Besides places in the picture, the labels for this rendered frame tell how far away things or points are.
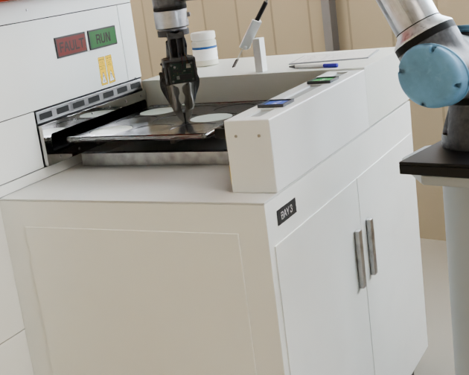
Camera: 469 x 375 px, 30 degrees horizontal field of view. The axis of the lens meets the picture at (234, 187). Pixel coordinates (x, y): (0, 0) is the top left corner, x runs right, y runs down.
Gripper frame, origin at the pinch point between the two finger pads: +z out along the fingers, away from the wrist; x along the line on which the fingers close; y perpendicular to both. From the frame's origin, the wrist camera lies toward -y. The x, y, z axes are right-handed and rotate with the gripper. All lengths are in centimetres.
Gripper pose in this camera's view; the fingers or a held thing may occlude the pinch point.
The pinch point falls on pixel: (184, 115)
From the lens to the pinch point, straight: 202.8
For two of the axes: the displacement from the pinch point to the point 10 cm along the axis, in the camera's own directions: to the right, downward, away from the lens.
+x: 9.8, -1.6, 1.3
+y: 1.7, 2.3, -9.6
